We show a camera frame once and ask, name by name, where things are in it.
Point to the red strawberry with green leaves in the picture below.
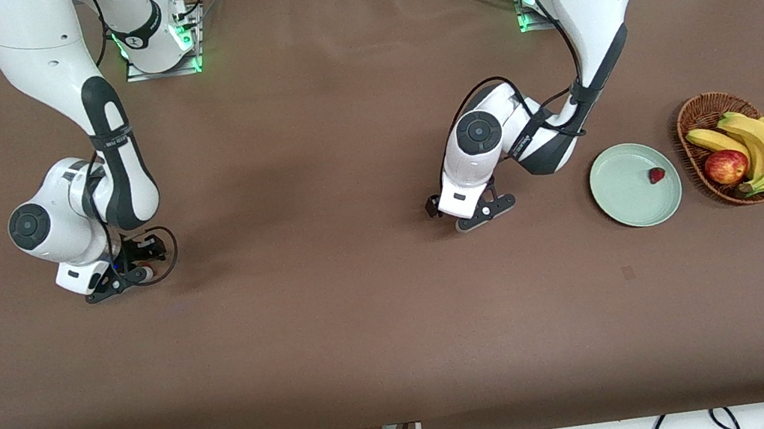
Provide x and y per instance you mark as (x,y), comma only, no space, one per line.
(657,175)

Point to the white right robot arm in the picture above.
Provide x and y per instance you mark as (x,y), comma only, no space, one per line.
(48,60)

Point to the pale green round plate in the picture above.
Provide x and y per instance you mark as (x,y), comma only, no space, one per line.
(625,193)

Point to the brown table cloth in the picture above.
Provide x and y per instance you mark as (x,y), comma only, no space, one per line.
(368,322)

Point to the brown wicker basket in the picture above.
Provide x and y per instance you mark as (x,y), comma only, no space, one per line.
(696,111)

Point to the red yellow apple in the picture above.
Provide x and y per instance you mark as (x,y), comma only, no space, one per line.
(726,167)

